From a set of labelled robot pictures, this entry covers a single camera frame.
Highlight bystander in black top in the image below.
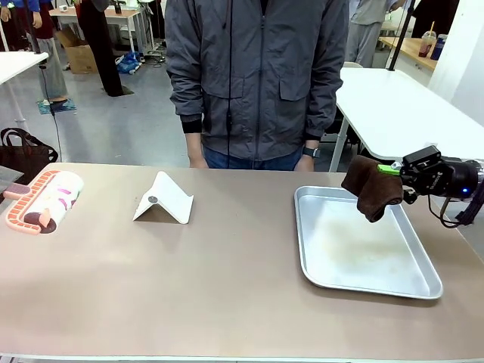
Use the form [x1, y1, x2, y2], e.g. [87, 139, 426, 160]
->
[411, 0, 461, 39]

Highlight black handbag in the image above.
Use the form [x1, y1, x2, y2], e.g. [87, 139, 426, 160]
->
[0, 127, 60, 186]

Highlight cardboard box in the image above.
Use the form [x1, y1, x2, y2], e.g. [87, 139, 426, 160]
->
[55, 28, 100, 75]

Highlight brown cloth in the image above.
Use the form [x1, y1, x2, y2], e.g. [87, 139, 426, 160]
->
[340, 155, 405, 224]

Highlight thin black hanging cable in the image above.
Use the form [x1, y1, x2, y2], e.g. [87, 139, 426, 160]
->
[221, 0, 236, 169]

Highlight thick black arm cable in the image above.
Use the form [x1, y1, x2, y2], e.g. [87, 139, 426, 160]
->
[455, 185, 484, 225]

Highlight blue drink can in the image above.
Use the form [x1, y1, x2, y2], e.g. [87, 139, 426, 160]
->
[430, 33, 449, 61]

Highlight red drink cup with straw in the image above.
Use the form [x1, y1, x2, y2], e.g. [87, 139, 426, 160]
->
[417, 20, 437, 58]

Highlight metal tray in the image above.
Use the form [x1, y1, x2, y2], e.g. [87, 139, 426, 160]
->
[293, 185, 443, 300]

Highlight blue plastic bag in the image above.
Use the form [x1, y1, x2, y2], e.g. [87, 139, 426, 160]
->
[114, 51, 144, 75]

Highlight pink-handled white lint roller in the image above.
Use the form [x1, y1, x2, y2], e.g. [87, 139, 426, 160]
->
[2, 169, 85, 236]

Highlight white background desk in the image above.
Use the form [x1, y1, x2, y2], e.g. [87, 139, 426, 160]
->
[48, 5, 157, 54]

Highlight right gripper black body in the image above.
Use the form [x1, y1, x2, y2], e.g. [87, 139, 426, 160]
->
[400, 160, 480, 198]

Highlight person's left forearm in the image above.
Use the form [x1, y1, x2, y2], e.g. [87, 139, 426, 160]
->
[303, 71, 343, 151]

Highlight person's left hand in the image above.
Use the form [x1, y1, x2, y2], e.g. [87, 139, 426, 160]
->
[296, 155, 321, 172]

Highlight bystander in grey trousers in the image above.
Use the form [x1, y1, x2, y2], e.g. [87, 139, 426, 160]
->
[29, 0, 70, 104]

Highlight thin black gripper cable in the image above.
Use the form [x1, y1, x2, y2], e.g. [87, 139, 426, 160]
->
[428, 194, 465, 228]

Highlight white side table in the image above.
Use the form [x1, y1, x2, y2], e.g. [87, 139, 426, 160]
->
[327, 62, 484, 173]

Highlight black stand pole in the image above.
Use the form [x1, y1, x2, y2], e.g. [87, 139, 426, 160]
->
[385, 0, 414, 72]

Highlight black tripod pole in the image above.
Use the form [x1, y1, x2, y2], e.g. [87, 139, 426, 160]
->
[21, 0, 48, 70]

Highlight person's right forearm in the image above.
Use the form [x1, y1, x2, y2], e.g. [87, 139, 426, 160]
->
[168, 71, 207, 158]

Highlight bystander in black trousers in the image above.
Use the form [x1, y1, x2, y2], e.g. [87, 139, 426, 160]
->
[74, 0, 134, 98]

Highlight blue jeans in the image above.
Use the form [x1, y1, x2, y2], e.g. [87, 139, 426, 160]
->
[202, 146, 304, 171]

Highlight bystander in grey clothes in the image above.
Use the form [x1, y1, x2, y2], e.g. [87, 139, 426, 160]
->
[344, 0, 405, 68]

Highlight person's right hand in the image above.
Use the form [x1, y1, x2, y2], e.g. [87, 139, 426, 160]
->
[188, 151, 210, 169]

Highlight white folded stand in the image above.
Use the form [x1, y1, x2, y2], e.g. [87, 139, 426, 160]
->
[132, 170, 194, 225]

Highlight wooden background table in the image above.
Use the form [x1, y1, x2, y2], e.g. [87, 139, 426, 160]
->
[377, 36, 442, 72]

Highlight person in grey jacket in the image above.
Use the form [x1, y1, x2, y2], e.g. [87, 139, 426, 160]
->
[165, 0, 349, 162]

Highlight white table with rounded edge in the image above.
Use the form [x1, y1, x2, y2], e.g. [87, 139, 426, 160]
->
[0, 51, 50, 128]

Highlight grey flat panel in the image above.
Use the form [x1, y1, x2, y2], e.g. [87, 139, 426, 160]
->
[0, 165, 24, 194]

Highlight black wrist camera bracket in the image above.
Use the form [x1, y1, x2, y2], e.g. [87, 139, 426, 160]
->
[402, 144, 442, 169]

